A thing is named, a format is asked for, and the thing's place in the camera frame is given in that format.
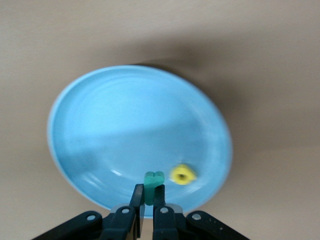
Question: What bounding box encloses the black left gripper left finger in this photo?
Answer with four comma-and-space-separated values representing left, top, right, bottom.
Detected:
99, 183, 146, 240

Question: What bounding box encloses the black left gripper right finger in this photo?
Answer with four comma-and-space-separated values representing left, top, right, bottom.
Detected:
152, 184, 180, 240

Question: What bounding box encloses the teal foam letter r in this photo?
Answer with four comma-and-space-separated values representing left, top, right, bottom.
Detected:
143, 170, 165, 207

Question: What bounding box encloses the yellow foam letter a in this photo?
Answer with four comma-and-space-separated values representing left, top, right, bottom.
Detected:
169, 163, 197, 186

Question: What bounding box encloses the blue plate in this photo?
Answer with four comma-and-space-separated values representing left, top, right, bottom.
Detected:
46, 65, 234, 220

